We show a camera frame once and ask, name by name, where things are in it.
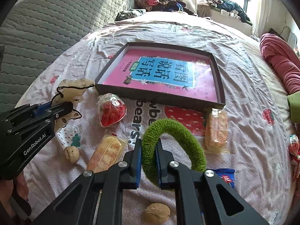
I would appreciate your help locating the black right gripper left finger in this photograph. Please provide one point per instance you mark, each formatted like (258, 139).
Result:
(96, 198)

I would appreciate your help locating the walnut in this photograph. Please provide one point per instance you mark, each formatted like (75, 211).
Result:
(157, 213)
(72, 154)

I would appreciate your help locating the pink strawberry print bedsheet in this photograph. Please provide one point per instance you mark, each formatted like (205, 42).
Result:
(259, 124)

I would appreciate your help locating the pink rolled blanket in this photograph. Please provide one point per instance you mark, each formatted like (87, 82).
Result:
(283, 59)

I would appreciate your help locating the red egg-shaped wrapped toy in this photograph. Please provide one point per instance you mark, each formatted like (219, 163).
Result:
(111, 109)

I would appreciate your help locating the orange snack cake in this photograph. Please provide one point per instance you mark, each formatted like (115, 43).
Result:
(108, 152)

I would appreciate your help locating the red patterned package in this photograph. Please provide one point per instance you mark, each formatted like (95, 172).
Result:
(293, 149)

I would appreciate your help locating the green cloth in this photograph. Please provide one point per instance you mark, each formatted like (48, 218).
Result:
(294, 106)

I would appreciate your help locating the clothes pile on windowsill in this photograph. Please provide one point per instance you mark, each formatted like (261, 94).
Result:
(231, 8)

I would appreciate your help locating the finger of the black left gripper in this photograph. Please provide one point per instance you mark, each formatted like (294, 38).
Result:
(60, 110)

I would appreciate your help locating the blue snack packet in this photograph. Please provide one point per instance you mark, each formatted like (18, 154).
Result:
(227, 175)

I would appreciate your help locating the green fuzzy hair scrunchie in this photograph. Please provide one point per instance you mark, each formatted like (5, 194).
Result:
(177, 139)

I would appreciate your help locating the wrapped sandwich biscuit snack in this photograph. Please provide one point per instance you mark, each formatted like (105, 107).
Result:
(216, 132)

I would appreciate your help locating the person's left hand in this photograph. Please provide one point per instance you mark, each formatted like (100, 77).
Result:
(6, 189)

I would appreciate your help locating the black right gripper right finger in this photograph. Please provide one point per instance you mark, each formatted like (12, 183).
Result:
(202, 197)

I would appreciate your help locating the dark patterned cloth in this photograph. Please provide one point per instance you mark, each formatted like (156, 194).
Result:
(128, 14)

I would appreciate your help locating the clothes pile beside bed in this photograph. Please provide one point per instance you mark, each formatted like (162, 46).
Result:
(164, 6)

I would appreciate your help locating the dark shallow box tray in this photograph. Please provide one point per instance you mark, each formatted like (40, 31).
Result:
(164, 98)

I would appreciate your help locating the grey quilted headboard cover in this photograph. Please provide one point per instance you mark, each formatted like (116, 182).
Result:
(36, 32)

